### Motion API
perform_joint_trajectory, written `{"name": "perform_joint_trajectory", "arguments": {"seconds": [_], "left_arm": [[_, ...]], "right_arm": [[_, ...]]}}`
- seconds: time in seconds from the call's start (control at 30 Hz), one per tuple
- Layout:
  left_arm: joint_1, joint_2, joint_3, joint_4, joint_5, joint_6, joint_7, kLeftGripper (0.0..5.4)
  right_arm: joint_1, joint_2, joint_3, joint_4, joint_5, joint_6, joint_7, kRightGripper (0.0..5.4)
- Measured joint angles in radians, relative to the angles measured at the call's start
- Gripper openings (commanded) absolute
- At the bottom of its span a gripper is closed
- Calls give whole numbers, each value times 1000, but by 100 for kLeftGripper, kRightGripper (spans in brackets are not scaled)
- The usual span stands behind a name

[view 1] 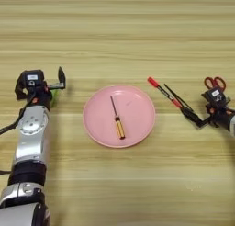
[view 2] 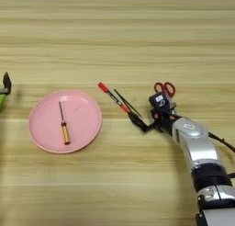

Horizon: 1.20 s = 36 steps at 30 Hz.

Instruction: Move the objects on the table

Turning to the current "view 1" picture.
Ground green object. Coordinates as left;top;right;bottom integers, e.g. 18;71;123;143
49;88;62;108

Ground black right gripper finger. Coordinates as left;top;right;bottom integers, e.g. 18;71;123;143
180;107;213;129

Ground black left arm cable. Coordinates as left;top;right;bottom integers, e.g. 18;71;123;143
0;93;35;136

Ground pink round plate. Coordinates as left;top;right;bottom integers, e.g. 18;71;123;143
82;84;157;149

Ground black box white label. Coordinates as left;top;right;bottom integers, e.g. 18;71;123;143
21;69;46;87
201;86;231;109

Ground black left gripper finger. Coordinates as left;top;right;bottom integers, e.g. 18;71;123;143
14;77;29;101
57;66;67;90

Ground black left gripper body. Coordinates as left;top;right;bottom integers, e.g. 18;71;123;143
26;81;67;112

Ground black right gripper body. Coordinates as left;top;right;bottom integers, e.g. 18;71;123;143
205;101;235;130

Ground red marker pen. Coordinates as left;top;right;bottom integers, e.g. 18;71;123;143
146;76;184;109

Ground red handled scissors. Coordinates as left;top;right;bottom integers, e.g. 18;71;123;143
203;75;228;94

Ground orange handled screwdriver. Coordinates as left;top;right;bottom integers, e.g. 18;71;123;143
109;95;127;141

